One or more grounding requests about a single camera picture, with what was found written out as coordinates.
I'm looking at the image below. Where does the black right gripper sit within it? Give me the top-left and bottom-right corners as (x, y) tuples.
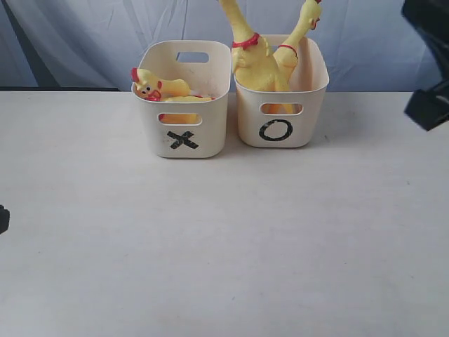
(401, 0), (448, 131)

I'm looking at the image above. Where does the yellow rubber chicken front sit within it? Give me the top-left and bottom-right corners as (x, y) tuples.
(273, 0), (323, 116)

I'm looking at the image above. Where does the yellow rubber chicken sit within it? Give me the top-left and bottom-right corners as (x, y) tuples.
(273, 0), (323, 116)
(218, 0), (288, 92)

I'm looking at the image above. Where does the headless yellow rubber chicken body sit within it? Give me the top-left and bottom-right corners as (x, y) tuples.
(159, 95), (215, 125)

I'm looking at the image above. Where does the detached yellow chicken head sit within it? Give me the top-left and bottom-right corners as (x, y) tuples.
(130, 67), (191, 102)

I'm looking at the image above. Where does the cream bin marked O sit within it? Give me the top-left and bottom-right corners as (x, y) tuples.
(236, 37), (329, 148)

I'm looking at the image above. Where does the blue backdrop curtain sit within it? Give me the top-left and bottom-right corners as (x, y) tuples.
(0, 0), (449, 93)

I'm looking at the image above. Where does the cream bin marked X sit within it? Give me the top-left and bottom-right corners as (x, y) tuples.
(130, 40), (232, 159)

